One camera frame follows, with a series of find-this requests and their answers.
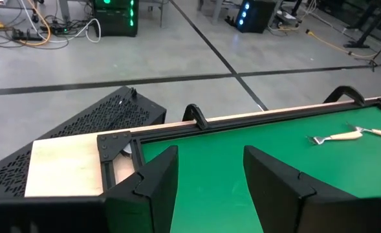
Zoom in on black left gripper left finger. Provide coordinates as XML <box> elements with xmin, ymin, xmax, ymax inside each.
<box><xmin>0</xmin><ymin>145</ymin><xmax>179</xmax><ymax>233</ymax></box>

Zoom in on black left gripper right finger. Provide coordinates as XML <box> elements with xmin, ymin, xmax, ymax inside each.
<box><xmin>243</xmin><ymin>145</ymin><xmax>381</xmax><ymax>233</ymax></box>

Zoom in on green table mat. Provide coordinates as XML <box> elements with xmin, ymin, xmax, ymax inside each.
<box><xmin>141</xmin><ymin>105</ymin><xmax>381</xmax><ymax>233</ymax></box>

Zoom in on black perforated computer case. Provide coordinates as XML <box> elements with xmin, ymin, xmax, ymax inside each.
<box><xmin>0</xmin><ymin>85</ymin><xmax>168</xmax><ymax>199</ymax></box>

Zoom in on black tripod stand base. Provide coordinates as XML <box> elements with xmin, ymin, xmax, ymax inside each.
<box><xmin>343</xmin><ymin>6</ymin><xmax>381</xmax><ymax>49</ymax></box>

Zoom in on black computer green lights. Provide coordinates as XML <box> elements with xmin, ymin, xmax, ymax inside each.
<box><xmin>91</xmin><ymin>0</ymin><xmax>140</xmax><ymax>38</ymax></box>

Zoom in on black computer blue lights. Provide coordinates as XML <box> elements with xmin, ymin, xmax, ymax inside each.
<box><xmin>234</xmin><ymin>0</ymin><xmax>278</xmax><ymax>34</ymax></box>

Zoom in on black power strip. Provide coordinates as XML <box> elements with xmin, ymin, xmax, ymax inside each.
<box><xmin>11</xmin><ymin>28</ymin><xmax>45</xmax><ymax>42</ymax></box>

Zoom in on black aluminium table frame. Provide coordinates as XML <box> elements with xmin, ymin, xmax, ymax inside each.
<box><xmin>96</xmin><ymin>95</ymin><xmax>381</xmax><ymax>195</ymax></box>

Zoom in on black arched frame handle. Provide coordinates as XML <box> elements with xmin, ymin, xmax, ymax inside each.
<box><xmin>182</xmin><ymin>103</ymin><xmax>210</xmax><ymax>130</ymax></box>
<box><xmin>323</xmin><ymin>85</ymin><xmax>366</xmax><ymax>107</ymax></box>

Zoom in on yellow extension cable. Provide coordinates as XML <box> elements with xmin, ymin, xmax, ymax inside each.
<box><xmin>305</xmin><ymin>28</ymin><xmax>381</xmax><ymax>60</ymax></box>

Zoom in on white floor cable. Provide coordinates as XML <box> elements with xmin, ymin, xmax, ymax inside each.
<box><xmin>18</xmin><ymin>0</ymin><xmax>102</xmax><ymax>45</ymax></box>

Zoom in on orange floor cable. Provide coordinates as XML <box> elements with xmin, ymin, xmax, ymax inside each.
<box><xmin>0</xmin><ymin>0</ymin><xmax>52</xmax><ymax>48</ymax></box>

